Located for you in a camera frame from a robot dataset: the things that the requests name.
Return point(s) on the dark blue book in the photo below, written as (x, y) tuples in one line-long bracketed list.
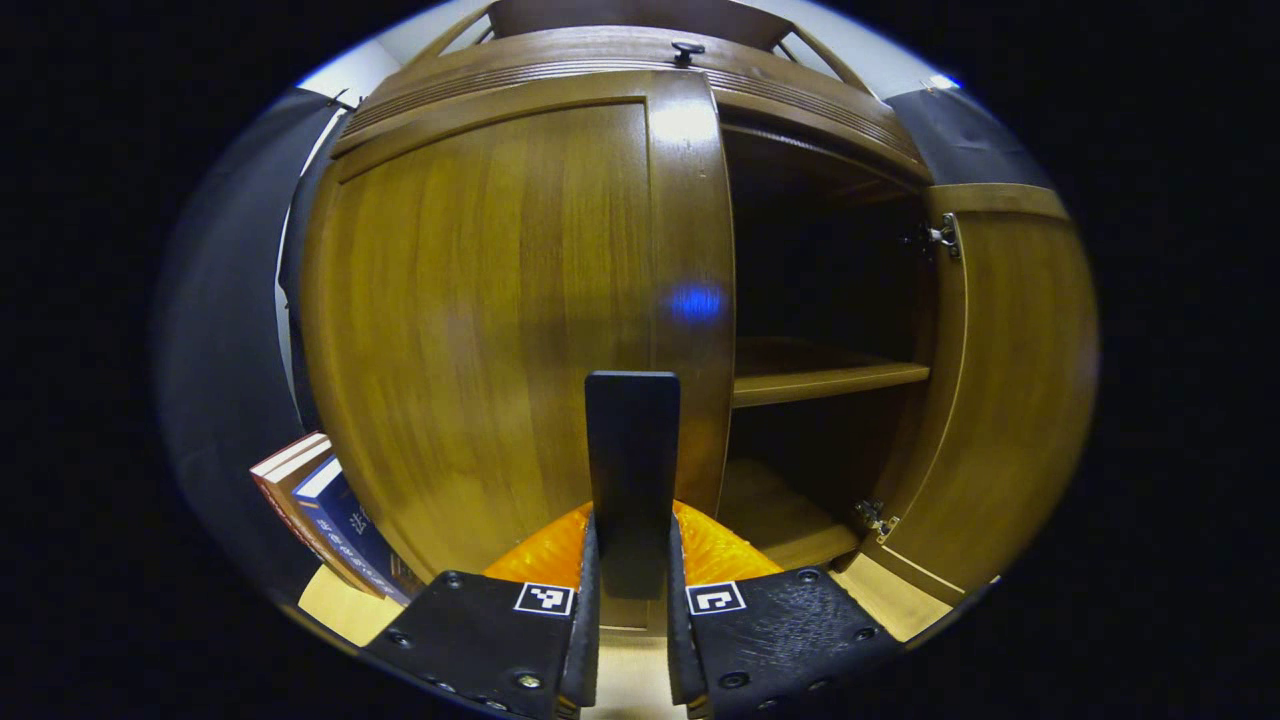
[(350, 530)]

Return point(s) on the red and white book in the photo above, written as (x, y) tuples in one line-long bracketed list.
[(275, 482)]

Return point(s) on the wooden shoe cabinet door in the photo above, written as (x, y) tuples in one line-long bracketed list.
[(480, 300), (1010, 400)]

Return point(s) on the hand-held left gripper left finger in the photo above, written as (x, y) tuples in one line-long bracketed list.
[(589, 650)]

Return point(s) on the wooden double-door shoe cabinet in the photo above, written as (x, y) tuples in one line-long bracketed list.
[(780, 510)]

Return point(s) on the wooden cabinet shelf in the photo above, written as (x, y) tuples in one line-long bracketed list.
[(820, 380)]

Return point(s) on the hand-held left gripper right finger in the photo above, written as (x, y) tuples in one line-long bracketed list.
[(678, 650)]

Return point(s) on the black round drawer knob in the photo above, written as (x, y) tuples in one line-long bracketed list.
[(688, 48)]

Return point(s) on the metal door hinge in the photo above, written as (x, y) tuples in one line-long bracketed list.
[(875, 517), (940, 236)]

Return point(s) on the wooden cabinet drawer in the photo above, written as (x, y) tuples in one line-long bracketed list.
[(600, 50)]

